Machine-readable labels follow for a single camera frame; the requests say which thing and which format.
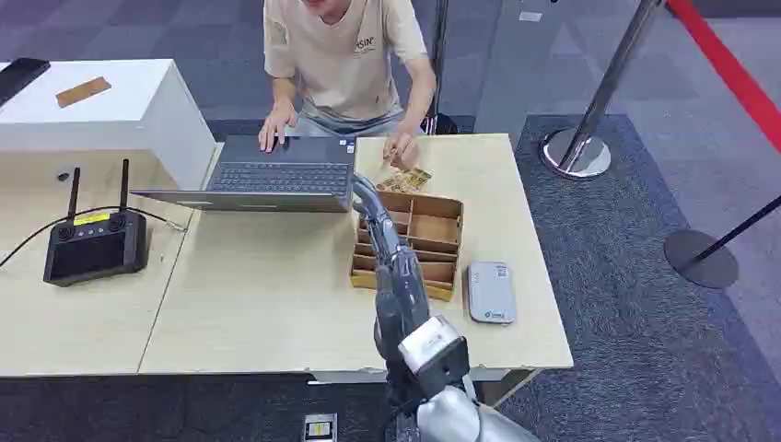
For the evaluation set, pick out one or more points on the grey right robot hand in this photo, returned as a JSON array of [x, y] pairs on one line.
[[399, 287]]

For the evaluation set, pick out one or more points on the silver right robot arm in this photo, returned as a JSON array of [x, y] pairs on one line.
[[463, 421]]

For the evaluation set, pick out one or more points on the wooden compartment card box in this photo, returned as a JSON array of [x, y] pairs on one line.
[[430, 235]]

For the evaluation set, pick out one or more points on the printed cards stack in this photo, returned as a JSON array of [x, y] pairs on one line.
[[407, 180]]

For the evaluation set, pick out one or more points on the person's left hand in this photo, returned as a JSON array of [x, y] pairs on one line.
[[401, 149]]

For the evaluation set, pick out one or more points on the person's hand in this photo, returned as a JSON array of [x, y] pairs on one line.
[[276, 128], [401, 149]]

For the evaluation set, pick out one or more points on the dark grey laptop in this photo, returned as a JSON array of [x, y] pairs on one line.
[[287, 171]]

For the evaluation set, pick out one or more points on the small labelled floor device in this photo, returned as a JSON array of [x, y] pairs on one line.
[[320, 428]]

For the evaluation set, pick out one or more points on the person's right hand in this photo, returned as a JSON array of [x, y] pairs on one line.
[[276, 128]]

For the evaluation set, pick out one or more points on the dark grey floor rug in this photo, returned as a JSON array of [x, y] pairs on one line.
[[622, 317]]

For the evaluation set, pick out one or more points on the person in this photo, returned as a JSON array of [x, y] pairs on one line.
[[345, 58]]

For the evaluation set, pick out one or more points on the white floor label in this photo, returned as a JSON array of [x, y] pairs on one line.
[[530, 16]]

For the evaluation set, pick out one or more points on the black remote controller with antennas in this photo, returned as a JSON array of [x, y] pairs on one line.
[[94, 247]]

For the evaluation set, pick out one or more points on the white cabinet block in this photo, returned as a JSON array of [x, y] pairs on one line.
[[140, 116]]

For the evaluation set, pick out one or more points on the brown wooden slab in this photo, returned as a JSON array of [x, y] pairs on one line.
[[83, 91]]

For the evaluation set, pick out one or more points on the red barrier belt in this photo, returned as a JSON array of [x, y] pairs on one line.
[[726, 67]]

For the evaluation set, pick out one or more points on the black flat tablet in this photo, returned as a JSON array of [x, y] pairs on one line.
[[18, 76]]

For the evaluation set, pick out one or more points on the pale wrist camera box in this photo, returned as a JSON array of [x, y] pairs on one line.
[[433, 351]]

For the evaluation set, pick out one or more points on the chrome stanchion post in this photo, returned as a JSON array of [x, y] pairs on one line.
[[586, 140]]

